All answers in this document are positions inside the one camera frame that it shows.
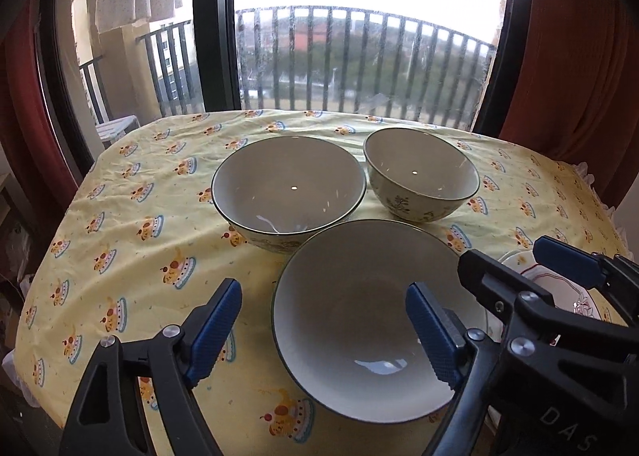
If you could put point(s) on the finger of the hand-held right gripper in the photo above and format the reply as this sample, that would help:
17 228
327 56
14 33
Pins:
499 286
564 254

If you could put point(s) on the red curtain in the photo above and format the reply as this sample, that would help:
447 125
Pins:
574 61
20 111

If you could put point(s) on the plain beige ceramic bowl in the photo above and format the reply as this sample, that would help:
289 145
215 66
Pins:
349 296

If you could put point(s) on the balcony railing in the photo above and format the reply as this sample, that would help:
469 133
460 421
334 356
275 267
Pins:
319 8

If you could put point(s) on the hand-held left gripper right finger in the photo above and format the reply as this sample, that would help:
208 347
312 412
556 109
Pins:
432 336

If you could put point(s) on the white plate with red rim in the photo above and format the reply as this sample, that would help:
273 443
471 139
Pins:
584 304

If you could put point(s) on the yellow printed tablecloth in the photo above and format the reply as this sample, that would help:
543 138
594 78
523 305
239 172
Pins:
150 196

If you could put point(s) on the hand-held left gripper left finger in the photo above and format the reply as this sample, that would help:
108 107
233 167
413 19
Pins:
214 331

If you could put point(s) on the black window frame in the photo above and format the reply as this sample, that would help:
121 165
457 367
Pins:
214 36

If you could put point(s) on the white plastic chair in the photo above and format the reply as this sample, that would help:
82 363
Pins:
117 129

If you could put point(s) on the white red-rimmed plate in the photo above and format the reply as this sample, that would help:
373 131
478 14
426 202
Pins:
514 261

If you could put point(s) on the beige bowl with floral print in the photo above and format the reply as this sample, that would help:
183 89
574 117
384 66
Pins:
419 161

